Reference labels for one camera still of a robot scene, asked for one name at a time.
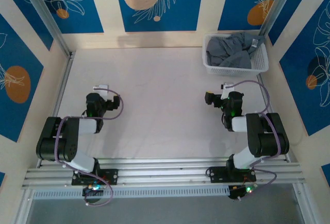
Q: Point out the grey t-shirt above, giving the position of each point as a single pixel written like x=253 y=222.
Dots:
x=232 y=51

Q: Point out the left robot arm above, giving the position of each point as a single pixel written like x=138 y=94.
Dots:
x=64 y=141

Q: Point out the white plastic basket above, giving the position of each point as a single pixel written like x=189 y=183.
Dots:
x=260 y=59

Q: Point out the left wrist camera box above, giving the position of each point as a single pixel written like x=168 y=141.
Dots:
x=101 y=88

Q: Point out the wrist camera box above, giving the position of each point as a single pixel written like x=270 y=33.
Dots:
x=101 y=88
x=227 y=86

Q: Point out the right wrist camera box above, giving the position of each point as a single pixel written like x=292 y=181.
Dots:
x=227 y=86

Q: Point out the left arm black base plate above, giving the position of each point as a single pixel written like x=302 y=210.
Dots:
x=111 y=176

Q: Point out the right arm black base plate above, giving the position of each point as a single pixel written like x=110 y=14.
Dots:
x=216 y=173

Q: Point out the wide aluminium mounting rail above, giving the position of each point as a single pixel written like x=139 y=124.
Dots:
x=167 y=172

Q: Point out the aluminium frame post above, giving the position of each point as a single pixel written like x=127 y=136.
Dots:
x=24 y=206
x=48 y=15
x=277 y=2
x=301 y=203

